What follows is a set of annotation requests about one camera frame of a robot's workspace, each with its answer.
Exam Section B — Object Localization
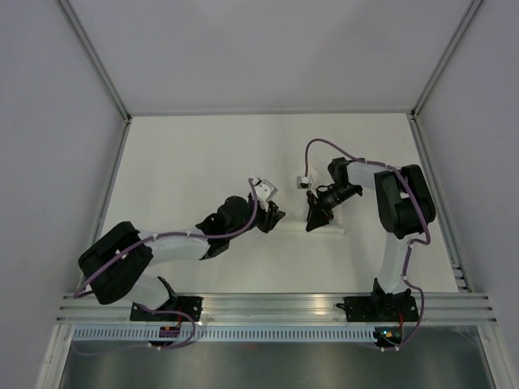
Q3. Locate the left side aluminium rail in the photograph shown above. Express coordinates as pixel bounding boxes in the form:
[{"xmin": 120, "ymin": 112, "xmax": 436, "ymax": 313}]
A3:
[{"xmin": 87, "ymin": 117, "xmax": 133, "ymax": 248}]

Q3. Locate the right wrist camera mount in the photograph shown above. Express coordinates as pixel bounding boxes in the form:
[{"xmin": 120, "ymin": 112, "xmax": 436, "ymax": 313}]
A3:
[{"xmin": 296, "ymin": 175, "xmax": 316, "ymax": 194}]

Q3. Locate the purple cable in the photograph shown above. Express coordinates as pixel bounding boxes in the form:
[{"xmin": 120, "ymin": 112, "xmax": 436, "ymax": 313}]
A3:
[
  {"xmin": 72, "ymin": 182, "xmax": 260, "ymax": 357},
  {"xmin": 303, "ymin": 138, "xmax": 431, "ymax": 353}
]

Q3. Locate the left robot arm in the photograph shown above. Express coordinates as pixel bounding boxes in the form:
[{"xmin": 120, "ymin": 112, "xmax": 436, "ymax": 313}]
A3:
[{"xmin": 74, "ymin": 195, "xmax": 285, "ymax": 321}]

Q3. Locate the white cloth napkin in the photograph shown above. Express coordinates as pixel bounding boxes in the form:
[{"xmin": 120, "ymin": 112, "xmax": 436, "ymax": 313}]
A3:
[{"xmin": 275, "ymin": 220, "xmax": 345, "ymax": 235}]

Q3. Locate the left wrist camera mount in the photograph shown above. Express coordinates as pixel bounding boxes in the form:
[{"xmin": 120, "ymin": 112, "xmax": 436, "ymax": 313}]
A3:
[{"xmin": 250, "ymin": 176, "xmax": 278, "ymax": 211}]

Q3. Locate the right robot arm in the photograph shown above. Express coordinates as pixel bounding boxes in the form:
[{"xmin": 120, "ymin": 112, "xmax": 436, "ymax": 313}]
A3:
[{"xmin": 306, "ymin": 157, "xmax": 436, "ymax": 320}]

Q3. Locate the white slotted cable duct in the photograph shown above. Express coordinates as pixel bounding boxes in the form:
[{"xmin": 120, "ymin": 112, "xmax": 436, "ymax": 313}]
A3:
[{"xmin": 73, "ymin": 325, "xmax": 375, "ymax": 343}]

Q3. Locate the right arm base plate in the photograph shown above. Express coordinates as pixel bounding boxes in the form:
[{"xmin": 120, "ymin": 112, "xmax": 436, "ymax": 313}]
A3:
[{"xmin": 336, "ymin": 286, "xmax": 419, "ymax": 323}]

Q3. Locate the aluminium frame post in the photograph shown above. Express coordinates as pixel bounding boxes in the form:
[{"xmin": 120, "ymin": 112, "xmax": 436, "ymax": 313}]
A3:
[
  {"xmin": 409, "ymin": 0, "xmax": 486, "ymax": 121},
  {"xmin": 55, "ymin": 0, "xmax": 131, "ymax": 123}
]

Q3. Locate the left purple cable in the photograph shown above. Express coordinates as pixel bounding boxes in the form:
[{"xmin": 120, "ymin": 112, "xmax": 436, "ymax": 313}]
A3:
[{"xmin": 72, "ymin": 182, "xmax": 260, "ymax": 357}]

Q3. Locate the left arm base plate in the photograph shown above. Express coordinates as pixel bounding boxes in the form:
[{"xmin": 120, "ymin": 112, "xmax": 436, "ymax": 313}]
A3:
[{"xmin": 130, "ymin": 296, "xmax": 204, "ymax": 322}]

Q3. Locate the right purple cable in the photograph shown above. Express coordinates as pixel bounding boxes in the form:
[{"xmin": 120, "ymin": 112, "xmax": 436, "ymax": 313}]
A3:
[{"xmin": 303, "ymin": 138, "xmax": 431, "ymax": 353}]

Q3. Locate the back aluminium frame rail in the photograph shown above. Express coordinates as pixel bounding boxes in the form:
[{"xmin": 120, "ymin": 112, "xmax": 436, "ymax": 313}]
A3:
[{"xmin": 129, "ymin": 108, "xmax": 413, "ymax": 118}]

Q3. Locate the right aluminium frame post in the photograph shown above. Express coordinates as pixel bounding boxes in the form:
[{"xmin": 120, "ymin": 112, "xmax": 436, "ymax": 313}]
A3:
[{"xmin": 409, "ymin": 0, "xmax": 486, "ymax": 121}]

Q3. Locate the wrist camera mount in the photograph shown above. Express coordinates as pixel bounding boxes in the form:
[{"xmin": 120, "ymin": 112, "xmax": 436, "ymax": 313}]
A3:
[
  {"xmin": 296, "ymin": 175, "xmax": 316, "ymax": 194},
  {"xmin": 250, "ymin": 176, "xmax": 278, "ymax": 211}
]

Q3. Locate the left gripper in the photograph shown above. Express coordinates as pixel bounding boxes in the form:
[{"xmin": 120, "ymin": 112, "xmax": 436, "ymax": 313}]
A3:
[{"xmin": 227, "ymin": 195, "xmax": 285, "ymax": 240}]

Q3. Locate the left aluminium frame post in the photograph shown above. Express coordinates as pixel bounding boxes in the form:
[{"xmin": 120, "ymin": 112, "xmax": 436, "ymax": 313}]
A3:
[{"xmin": 55, "ymin": 0, "xmax": 131, "ymax": 123}]

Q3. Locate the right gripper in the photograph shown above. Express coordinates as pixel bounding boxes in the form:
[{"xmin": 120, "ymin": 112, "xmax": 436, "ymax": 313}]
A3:
[{"xmin": 307, "ymin": 184, "xmax": 360, "ymax": 233}]

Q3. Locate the front aluminium rail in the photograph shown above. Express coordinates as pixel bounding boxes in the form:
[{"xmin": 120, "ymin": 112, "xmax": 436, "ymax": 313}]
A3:
[{"xmin": 55, "ymin": 293, "xmax": 497, "ymax": 326}]

